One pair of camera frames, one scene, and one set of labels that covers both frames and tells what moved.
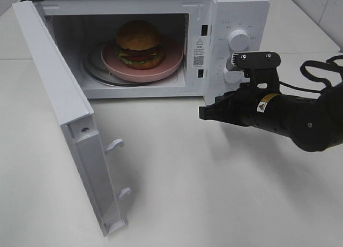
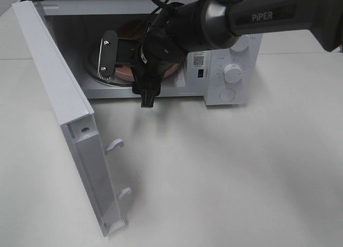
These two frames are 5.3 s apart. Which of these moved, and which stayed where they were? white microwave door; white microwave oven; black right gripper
Moved: black right gripper
Stayed: white microwave door; white microwave oven
